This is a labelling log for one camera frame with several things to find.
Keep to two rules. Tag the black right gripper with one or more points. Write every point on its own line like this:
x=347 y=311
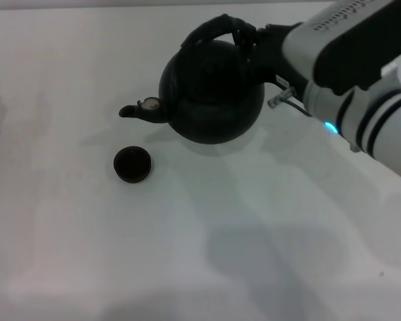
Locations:
x=277 y=53

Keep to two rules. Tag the black round teapot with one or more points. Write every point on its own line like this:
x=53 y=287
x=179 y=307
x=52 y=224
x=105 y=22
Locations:
x=214 y=100

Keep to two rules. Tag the small dark brown teacup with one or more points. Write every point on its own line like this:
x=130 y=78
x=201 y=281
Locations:
x=132 y=164

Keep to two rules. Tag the grey black wrist camera box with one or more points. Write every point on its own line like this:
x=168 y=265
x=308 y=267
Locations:
x=347 y=40

